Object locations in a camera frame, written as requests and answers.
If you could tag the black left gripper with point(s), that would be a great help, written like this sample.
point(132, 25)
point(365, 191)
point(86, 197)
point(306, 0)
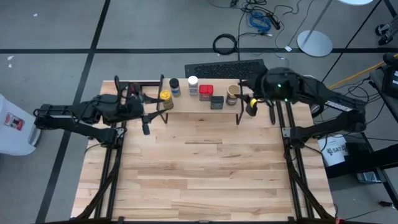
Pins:
point(124, 109)

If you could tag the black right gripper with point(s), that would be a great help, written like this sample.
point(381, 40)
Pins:
point(259, 88)

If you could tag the yellow-lid chili onion jar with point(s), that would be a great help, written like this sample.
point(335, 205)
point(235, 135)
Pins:
point(166, 99)

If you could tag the tan-lid furikake jar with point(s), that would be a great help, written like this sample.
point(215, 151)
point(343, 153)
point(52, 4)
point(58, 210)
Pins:
point(231, 96)

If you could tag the black-lid oregano jar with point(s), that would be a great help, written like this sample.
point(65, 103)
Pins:
point(175, 88)

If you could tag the green black pepper tin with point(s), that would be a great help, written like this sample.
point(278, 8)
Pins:
point(217, 102)

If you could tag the red-lid smoked paprika tin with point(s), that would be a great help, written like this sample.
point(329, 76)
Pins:
point(206, 91)

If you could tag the white-lid bagel sesame jar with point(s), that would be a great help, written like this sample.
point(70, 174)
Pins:
point(193, 87)

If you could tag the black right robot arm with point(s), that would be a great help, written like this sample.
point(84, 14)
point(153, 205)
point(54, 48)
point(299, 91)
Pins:
point(335, 109)

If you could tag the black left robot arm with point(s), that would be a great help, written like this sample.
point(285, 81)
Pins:
point(62, 119)

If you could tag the wooden shelf black metal legs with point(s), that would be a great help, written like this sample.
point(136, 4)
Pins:
point(192, 105)

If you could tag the black power adapter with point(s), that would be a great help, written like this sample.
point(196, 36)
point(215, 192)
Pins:
point(275, 22)

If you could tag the grey round-base floor stand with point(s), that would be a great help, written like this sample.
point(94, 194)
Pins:
point(314, 43)

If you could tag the white bin with red label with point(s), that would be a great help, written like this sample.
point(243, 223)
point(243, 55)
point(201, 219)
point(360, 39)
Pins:
point(15, 137)

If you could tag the white round disc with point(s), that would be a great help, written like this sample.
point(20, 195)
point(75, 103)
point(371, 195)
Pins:
point(356, 2)

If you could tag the black equipment cart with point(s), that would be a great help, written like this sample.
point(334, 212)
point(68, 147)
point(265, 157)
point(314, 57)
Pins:
point(388, 81)

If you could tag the black caster wheel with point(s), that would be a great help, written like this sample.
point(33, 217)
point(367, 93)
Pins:
point(385, 34)

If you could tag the black aluminium frame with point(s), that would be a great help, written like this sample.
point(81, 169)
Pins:
point(107, 174)
point(293, 174)

